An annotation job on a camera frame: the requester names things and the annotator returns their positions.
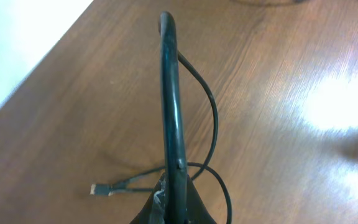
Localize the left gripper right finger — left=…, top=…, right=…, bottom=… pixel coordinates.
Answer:
left=186, top=176, right=216, bottom=224

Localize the thin black usb cable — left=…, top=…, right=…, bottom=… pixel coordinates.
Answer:
left=89, top=11, right=233, bottom=224

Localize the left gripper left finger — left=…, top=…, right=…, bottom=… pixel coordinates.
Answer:
left=131, top=173, right=167, bottom=224

